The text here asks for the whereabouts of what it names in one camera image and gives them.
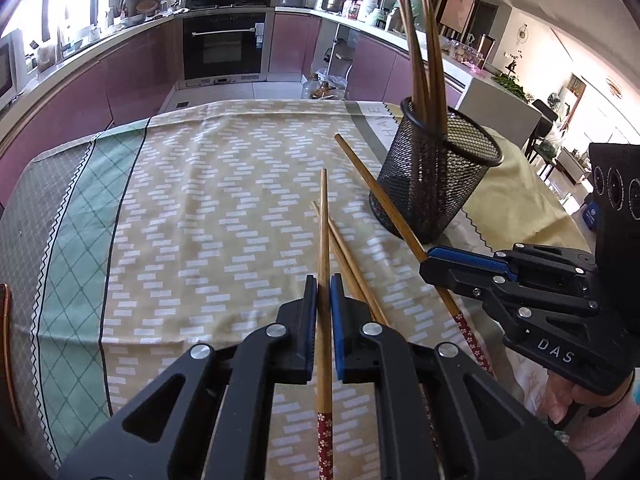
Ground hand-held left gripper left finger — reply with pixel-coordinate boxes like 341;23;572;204
57;275;319;480

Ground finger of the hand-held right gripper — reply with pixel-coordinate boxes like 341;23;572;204
427;243;599;282
419;258;599;317

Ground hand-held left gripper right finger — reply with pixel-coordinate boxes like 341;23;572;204
330;272;586;480

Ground black mesh pen holder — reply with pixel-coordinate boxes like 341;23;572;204
369;97;504;244

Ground bundle of wooden chopsticks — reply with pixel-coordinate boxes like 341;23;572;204
397;0;449;137

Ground person's right forearm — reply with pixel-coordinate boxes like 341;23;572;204
565;370;640;480

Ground person's right hand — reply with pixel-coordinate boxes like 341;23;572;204
546;372;627;424

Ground multicolour patterned tablecloth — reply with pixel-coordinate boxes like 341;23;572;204
0;99;593;480

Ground dark dining chair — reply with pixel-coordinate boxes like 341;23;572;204
525;99;559;157

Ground green leafy vegetables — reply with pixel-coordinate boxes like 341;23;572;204
492;74;534;104

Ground clear plastic container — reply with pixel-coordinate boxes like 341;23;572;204
450;40;484;64

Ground pink peninsula base cabinets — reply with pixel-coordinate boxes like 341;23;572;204
269;9;543;148

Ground plastic bags of vegetables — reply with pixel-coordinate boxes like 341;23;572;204
300;72;352;102

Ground black built-in oven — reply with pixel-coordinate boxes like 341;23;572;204
180;11;269;85

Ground pink base cabinets with sink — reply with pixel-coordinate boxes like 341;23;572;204
0;12;184;206

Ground white microwave oven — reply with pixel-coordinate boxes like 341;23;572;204
0;30;26;113

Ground pink wall picture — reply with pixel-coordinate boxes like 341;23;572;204
440;0;476;27

